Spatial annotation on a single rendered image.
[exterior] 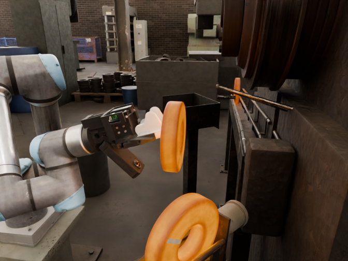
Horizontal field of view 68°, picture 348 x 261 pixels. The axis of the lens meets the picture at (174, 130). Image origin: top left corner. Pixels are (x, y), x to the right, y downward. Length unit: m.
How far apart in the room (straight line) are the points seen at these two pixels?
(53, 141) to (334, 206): 0.57
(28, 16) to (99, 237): 3.33
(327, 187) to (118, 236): 1.24
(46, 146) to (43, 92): 0.27
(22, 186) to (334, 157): 0.61
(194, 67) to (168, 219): 2.87
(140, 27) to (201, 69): 7.41
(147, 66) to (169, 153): 2.81
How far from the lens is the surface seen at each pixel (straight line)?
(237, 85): 1.86
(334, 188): 0.46
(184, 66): 3.22
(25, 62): 0.88
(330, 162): 0.48
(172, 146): 0.50
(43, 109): 0.94
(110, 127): 0.57
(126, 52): 7.82
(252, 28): 0.66
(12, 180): 0.69
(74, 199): 0.67
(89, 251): 1.47
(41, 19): 4.15
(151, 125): 0.55
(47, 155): 0.67
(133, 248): 1.48
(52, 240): 1.17
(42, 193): 0.66
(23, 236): 1.16
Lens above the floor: 1.04
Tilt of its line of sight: 20 degrees down
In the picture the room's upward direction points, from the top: straight up
